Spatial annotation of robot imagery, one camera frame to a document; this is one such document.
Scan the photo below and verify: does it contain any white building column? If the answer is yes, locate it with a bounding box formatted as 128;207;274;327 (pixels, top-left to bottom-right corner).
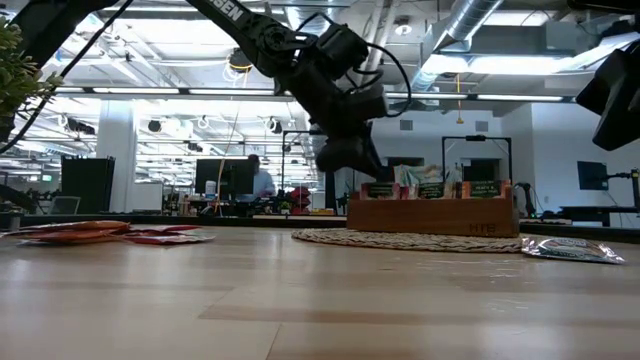
96;99;139;214

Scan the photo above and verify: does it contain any person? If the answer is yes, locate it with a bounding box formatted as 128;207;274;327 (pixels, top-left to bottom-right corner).
246;153;278;200

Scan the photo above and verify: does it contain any black ceiling device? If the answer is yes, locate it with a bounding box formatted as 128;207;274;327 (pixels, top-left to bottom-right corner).
228;47;253;72

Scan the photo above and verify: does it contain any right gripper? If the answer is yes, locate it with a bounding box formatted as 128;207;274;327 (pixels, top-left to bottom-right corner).
576;42;640;151

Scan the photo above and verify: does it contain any yellow hanging pendant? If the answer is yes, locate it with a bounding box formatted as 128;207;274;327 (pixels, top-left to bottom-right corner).
454;73;465;125

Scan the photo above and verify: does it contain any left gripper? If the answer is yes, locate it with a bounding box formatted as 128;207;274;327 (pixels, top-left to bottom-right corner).
315;122;386;182

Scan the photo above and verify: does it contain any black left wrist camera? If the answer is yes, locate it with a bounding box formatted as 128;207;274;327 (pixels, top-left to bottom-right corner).
347;88;390;122

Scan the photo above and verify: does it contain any black partition panel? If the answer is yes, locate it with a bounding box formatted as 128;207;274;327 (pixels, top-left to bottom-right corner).
60;156;116;215

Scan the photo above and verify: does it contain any black aluminium table frame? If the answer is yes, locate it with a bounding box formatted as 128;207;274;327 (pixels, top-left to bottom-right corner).
0;212;640;245

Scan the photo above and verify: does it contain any red background object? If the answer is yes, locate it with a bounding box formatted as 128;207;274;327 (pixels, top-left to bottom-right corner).
288;185;313;212

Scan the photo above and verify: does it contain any round woven placemat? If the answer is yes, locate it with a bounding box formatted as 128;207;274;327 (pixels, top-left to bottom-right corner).
291;228;531;254

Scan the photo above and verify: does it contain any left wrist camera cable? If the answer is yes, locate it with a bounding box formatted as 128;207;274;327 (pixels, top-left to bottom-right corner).
297;12;413;120

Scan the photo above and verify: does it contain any black desk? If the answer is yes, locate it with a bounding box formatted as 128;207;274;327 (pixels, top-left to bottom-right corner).
558;204;637;227

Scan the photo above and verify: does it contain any black wall monitor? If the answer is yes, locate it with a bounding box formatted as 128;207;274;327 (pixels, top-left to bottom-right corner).
577;160;610;192

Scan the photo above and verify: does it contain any pale patterned cloth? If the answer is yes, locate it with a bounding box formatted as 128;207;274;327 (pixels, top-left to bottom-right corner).
393;164;464;185

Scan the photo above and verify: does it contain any black computer monitor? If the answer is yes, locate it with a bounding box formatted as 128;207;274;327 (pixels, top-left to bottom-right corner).
194;158;255;196

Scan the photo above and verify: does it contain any wooden tea box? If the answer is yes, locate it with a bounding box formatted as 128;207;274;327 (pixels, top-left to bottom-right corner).
346;182;521;239

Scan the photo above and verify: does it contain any orange tea packet silver back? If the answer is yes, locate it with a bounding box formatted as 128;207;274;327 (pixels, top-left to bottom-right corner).
521;236;626;265

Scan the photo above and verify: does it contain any black metal frame stand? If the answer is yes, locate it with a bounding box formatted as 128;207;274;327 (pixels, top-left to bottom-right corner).
441;134;513;200

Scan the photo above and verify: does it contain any silver ribbed air duct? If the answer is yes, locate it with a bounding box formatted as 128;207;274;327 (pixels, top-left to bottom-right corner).
409;0;505;94

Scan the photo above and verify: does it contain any potted green plant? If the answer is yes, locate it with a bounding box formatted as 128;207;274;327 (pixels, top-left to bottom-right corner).
0;14;65;117

